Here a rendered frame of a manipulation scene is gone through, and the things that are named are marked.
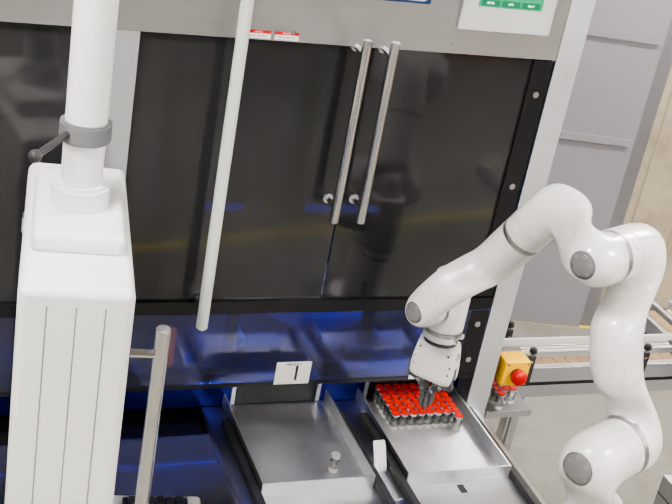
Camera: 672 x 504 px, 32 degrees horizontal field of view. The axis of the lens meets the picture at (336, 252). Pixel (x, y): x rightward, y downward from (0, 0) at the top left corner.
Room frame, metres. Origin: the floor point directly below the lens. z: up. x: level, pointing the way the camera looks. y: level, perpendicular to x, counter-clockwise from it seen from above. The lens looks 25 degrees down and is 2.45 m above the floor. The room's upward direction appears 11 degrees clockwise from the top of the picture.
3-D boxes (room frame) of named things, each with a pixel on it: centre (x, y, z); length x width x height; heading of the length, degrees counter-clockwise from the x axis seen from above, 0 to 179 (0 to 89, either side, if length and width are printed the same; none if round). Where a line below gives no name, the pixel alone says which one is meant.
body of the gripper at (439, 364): (2.25, -0.26, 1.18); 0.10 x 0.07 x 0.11; 65
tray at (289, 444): (2.24, 0.01, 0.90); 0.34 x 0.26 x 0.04; 24
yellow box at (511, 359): (2.59, -0.48, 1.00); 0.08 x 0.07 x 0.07; 24
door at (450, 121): (2.44, -0.19, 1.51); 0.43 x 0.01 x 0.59; 114
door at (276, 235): (2.26, 0.23, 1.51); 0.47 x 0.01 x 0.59; 114
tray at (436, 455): (2.38, -0.30, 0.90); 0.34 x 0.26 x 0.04; 24
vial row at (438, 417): (2.42, -0.29, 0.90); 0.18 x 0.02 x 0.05; 114
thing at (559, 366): (2.83, -0.69, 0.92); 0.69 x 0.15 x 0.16; 114
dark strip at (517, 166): (2.51, -0.36, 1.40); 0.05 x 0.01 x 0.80; 114
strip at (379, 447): (2.18, -0.20, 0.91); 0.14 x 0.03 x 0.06; 24
